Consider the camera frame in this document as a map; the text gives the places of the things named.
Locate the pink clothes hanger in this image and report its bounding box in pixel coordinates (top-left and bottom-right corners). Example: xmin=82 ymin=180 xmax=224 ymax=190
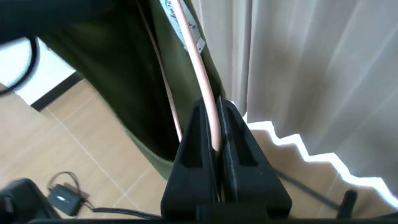
xmin=135 ymin=0 xmax=223 ymax=153

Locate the green shirt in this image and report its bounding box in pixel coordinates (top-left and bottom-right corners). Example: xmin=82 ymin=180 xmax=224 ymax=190
xmin=39 ymin=0 xmax=226 ymax=180

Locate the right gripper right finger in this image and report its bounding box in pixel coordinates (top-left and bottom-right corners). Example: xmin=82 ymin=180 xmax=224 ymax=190
xmin=216 ymin=95 xmax=294 ymax=219

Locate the black cable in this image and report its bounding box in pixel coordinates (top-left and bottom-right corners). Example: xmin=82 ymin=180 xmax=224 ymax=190
xmin=46 ymin=170 xmax=162 ymax=220
xmin=0 ymin=35 xmax=40 ymax=97

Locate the black power adapter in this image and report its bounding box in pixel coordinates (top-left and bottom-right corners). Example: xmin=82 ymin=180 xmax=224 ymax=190
xmin=47 ymin=183 xmax=84 ymax=217

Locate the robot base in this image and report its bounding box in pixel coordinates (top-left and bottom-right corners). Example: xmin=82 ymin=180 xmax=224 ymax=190
xmin=0 ymin=177 xmax=60 ymax=220

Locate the black clothes rack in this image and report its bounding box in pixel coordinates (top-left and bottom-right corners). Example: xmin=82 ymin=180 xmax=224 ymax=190
xmin=273 ymin=169 xmax=358 ymax=218

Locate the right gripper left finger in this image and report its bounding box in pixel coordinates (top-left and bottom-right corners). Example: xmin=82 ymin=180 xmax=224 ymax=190
xmin=160 ymin=98 xmax=220 ymax=219

